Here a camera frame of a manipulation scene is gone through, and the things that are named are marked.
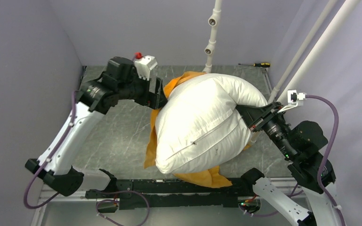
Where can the white pillow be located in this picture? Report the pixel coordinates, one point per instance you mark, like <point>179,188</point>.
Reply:
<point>206,124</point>

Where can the white pvc pipe frame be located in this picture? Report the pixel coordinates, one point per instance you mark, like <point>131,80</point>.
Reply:
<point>288,34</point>

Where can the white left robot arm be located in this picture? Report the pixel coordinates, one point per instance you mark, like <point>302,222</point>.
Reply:
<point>123,79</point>

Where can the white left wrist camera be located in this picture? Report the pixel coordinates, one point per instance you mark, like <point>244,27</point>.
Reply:
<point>144,65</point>

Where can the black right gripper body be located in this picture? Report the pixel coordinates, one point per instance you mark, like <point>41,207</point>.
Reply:
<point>273,123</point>

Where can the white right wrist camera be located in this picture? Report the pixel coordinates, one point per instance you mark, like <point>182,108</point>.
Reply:
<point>294,99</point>

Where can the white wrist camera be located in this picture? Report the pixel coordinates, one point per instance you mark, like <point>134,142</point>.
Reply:
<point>294,99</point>
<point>144,65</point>

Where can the yellow black screwdriver right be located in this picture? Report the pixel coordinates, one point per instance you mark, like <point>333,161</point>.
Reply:
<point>260,65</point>

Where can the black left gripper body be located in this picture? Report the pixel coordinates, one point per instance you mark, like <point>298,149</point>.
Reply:
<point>142,94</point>

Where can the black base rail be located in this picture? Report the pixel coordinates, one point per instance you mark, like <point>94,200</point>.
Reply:
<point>175,193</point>

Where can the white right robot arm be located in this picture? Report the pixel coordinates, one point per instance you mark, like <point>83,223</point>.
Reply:
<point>312,171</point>

